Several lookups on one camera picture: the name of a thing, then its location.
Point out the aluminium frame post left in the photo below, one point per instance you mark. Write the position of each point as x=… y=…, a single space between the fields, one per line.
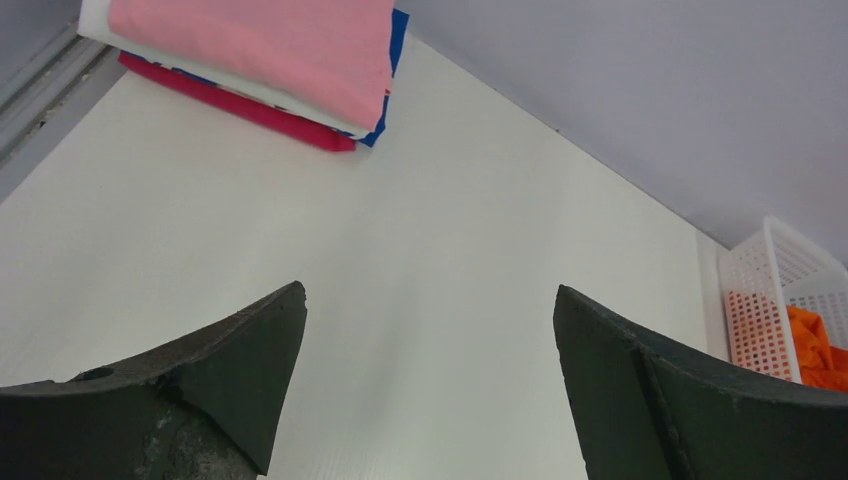
x=31 y=96

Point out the white folded t shirt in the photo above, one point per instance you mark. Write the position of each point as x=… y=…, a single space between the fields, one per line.
x=93 y=24

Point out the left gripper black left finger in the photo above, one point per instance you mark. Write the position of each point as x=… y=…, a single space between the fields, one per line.
x=203 y=406

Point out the red folded t shirt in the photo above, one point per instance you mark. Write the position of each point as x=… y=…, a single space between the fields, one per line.
x=277 y=120

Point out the pink folded t shirt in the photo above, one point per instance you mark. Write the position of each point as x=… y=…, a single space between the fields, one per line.
x=332 y=54

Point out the white plastic basket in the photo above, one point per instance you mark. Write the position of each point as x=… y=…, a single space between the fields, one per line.
x=764 y=280

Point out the blue folded t shirt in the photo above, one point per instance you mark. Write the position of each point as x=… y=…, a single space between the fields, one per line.
x=399 y=26

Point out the orange t shirt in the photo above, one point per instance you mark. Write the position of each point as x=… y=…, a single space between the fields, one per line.
x=821 y=364

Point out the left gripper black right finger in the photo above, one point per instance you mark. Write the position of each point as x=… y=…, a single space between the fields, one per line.
x=645 y=406

